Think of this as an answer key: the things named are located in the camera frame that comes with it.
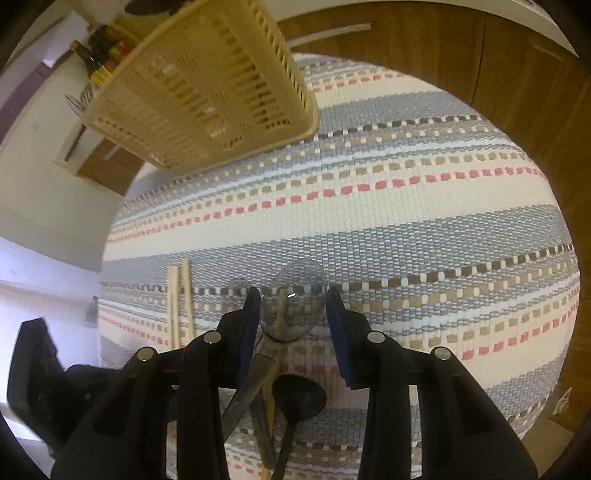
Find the shiny metal spoon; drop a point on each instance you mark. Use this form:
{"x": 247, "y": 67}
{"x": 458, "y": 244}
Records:
{"x": 293, "y": 304}
{"x": 238, "y": 285}

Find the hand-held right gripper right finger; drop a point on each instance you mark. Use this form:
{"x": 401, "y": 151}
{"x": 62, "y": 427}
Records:
{"x": 339, "y": 337}

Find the black plastic spoon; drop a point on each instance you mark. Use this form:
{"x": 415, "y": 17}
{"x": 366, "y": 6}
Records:
{"x": 298, "y": 397}

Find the wooden chopstick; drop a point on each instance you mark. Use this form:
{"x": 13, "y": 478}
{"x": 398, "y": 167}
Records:
{"x": 188, "y": 300}
{"x": 174, "y": 304}

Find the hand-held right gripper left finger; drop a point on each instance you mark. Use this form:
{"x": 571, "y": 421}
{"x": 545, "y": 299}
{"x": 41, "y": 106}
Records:
{"x": 248, "y": 325}

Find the wooden cabinet door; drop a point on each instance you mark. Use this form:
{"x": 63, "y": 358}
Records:
{"x": 392, "y": 50}
{"x": 531, "y": 115}
{"x": 108, "y": 168}

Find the metal kitchen utensil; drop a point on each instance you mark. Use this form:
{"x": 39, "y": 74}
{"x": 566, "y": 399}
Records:
{"x": 76, "y": 104}

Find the beige plastic utensil basket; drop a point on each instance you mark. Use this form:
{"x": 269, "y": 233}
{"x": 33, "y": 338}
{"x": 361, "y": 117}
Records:
{"x": 194, "y": 92}

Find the dark sauce bottle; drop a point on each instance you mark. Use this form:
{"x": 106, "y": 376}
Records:
{"x": 113, "y": 46}
{"x": 94, "y": 64}

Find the striped woven mat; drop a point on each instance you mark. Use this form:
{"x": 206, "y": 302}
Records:
{"x": 392, "y": 230}

